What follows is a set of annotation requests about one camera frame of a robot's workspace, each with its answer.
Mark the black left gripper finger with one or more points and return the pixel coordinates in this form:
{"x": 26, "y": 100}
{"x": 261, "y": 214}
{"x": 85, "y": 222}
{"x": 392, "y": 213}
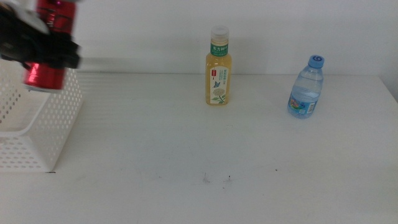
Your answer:
{"x": 59, "y": 51}

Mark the white perforated plastic basket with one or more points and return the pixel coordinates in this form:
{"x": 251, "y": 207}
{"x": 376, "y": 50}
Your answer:
{"x": 59, "y": 124}

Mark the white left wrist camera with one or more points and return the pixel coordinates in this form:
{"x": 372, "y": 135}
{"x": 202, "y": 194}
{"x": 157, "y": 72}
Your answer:
{"x": 21, "y": 9}

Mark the clear water bottle blue cap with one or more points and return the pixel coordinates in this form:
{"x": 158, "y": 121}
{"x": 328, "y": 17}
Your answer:
{"x": 306, "y": 90}

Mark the red soda can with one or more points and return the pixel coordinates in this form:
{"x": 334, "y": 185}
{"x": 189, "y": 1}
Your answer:
{"x": 46, "y": 77}

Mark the yellow tea bottle green label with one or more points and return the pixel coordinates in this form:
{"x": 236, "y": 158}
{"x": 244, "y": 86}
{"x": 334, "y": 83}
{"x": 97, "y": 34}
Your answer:
{"x": 218, "y": 71}

